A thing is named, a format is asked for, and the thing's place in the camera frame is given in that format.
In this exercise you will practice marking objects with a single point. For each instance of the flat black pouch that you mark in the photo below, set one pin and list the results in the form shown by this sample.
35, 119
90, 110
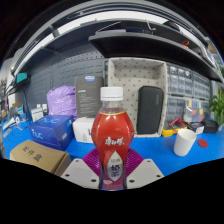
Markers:
210, 126

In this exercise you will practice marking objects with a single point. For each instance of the purple plastic bag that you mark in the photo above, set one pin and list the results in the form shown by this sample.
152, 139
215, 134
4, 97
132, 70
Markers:
61, 101

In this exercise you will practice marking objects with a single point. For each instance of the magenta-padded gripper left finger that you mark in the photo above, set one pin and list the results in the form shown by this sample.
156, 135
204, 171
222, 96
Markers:
80, 173

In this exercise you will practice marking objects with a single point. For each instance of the blue cardboard box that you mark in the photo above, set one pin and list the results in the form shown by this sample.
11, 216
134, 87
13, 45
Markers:
50, 131

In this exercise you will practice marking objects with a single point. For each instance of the dark grey flat box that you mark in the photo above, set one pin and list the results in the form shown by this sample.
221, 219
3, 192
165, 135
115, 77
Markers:
87, 98

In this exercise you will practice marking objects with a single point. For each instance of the small black labelled box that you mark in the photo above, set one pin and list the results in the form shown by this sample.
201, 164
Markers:
196, 127

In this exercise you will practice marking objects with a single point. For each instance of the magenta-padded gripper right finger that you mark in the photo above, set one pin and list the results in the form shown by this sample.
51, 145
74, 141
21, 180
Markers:
145, 173

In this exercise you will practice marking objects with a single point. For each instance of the flat round red coaster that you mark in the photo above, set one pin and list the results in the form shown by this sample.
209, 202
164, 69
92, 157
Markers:
202, 143

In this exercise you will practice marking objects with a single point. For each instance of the green potted plant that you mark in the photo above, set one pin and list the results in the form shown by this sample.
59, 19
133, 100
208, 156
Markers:
218, 106

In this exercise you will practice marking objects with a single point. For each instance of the red drink bottle white cap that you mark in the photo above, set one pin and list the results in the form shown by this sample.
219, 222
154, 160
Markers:
112, 130

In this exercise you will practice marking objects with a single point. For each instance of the white paper cup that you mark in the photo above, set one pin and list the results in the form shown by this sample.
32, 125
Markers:
184, 142

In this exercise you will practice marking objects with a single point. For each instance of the grey parts drawer cabinet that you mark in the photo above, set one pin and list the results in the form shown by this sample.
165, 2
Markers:
180, 80
175, 108
201, 86

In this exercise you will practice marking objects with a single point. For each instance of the white pegboard tray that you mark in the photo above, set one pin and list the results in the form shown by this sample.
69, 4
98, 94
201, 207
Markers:
133, 75

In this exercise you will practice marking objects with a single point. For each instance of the teal plastic bin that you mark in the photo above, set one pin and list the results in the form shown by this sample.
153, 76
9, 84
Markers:
21, 78

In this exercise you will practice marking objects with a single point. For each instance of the black wall shelf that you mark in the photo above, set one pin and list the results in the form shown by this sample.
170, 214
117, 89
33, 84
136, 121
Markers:
143, 46

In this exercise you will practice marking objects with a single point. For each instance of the brown cardboard box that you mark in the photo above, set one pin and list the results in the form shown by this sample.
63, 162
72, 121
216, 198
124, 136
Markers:
36, 155

